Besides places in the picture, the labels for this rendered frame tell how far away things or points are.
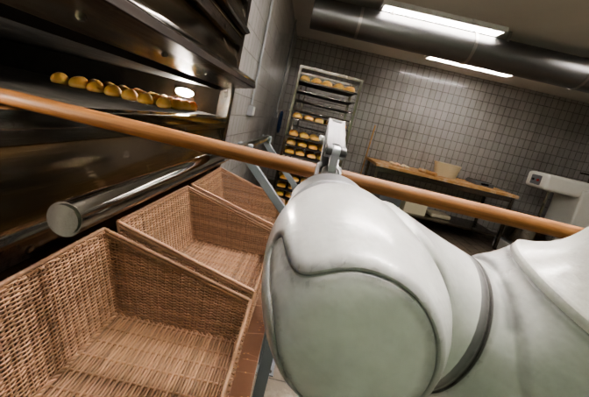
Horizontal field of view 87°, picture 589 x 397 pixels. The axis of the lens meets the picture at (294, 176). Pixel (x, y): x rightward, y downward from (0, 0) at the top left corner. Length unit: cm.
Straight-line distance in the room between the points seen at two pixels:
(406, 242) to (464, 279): 6
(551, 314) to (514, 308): 2
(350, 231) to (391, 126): 558
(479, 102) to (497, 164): 113
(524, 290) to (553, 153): 674
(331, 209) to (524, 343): 13
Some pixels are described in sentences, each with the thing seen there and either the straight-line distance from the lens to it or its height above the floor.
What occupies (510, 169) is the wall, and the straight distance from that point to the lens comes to 662.
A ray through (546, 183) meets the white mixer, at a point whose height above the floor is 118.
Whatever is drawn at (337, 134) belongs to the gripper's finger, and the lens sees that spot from 42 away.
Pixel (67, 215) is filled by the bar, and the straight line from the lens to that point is 31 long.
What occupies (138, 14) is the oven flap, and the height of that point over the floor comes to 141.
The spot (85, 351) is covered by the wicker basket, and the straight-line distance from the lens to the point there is 106.
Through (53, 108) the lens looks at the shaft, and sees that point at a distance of 74.
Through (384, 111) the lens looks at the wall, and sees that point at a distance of 570.
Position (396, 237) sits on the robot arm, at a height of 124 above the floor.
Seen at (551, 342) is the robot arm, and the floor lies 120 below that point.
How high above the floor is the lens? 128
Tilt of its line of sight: 10 degrees down
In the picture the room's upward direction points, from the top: 13 degrees clockwise
